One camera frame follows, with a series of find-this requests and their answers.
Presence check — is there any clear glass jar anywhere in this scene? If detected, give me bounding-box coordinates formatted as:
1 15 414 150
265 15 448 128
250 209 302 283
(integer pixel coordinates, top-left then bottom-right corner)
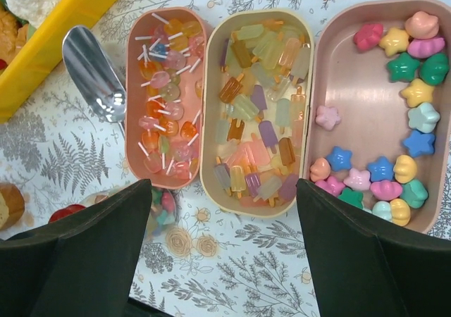
80 187 176 242

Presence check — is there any yellow plastic basket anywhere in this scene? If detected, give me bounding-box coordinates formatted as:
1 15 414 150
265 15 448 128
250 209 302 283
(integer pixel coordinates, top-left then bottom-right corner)
1 0 117 123

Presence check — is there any red jar lid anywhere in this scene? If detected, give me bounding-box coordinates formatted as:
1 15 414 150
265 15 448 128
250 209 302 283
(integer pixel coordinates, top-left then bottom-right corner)
49 204 85 223

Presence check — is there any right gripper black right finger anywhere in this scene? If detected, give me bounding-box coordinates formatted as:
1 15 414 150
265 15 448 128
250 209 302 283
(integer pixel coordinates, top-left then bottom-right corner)
297 179 450 316

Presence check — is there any metal scoop spoon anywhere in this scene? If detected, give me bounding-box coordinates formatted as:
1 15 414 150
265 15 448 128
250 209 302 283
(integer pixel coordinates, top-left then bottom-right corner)
62 25 126 134

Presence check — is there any tray of pale jelly candies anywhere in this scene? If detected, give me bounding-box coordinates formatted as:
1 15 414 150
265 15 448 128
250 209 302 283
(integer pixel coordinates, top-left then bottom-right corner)
199 9 314 218

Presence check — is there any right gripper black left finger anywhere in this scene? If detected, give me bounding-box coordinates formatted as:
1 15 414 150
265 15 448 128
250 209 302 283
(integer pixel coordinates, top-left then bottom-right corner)
1 180 152 316

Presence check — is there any tray of star candies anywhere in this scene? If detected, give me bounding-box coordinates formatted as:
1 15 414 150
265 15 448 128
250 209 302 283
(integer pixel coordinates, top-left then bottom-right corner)
303 0 451 234

